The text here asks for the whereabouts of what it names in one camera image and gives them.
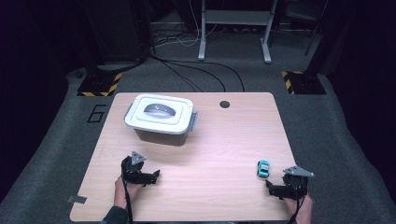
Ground blue toy car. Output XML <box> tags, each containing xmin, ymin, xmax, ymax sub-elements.
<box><xmin>256</xmin><ymin>159</ymin><xmax>271</xmax><ymax>180</ymax></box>

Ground white metal desk frame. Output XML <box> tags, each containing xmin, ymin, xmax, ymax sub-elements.
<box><xmin>197</xmin><ymin>0</ymin><xmax>279</xmax><ymax>65</ymax></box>

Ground thick black floor cable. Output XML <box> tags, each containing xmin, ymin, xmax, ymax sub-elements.
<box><xmin>95</xmin><ymin>43</ymin><xmax>157</xmax><ymax>75</ymax></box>

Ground person's right hand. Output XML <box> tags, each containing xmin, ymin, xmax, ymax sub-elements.
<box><xmin>283</xmin><ymin>194</ymin><xmax>314</xmax><ymax>224</ymax></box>

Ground white floor cable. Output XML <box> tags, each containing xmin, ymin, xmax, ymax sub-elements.
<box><xmin>153</xmin><ymin>0</ymin><xmax>219</xmax><ymax>49</ymax></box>

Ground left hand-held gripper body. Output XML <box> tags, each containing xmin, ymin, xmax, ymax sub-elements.
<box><xmin>120</xmin><ymin>151</ymin><xmax>151</xmax><ymax>186</ymax></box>

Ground person's left hand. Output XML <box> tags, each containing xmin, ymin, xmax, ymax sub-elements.
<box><xmin>113</xmin><ymin>175</ymin><xmax>144</xmax><ymax>210</ymax></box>

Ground black metal stand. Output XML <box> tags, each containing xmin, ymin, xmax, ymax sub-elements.
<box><xmin>284</xmin><ymin>0</ymin><xmax>330</xmax><ymax>57</ymax></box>

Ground black stand base yellow stripes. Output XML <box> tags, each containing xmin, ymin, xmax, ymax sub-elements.
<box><xmin>77</xmin><ymin>72</ymin><xmax>123</xmax><ymax>97</ymax></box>
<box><xmin>281</xmin><ymin>70</ymin><xmax>328</xmax><ymax>95</ymax></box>

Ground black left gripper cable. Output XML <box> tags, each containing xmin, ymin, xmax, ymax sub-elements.
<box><xmin>122</xmin><ymin>178</ymin><xmax>134</xmax><ymax>224</ymax></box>

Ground clear brown storage box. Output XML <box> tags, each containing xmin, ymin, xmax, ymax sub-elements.
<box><xmin>123</xmin><ymin>102</ymin><xmax>199</xmax><ymax>147</ymax></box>

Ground thin black floor cable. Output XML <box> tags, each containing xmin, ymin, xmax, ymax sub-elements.
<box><xmin>160</xmin><ymin>60</ymin><xmax>227</xmax><ymax>93</ymax></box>
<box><xmin>157</xmin><ymin>58</ymin><xmax>204</xmax><ymax>93</ymax></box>
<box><xmin>152</xmin><ymin>55</ymin><xmax>246</xmax><ymax>93</ymax></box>

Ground white box lid grey handle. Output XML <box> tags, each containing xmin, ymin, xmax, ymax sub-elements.
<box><xmin>124</xmin><ymin>93</ymin><xmax>196</xmax><ymax>135</ymax></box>

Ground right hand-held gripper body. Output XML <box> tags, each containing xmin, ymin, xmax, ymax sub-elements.
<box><xmin>281</xmin><ymin>165</ymin><xmax>316</xmax><ymax>201</ymax></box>

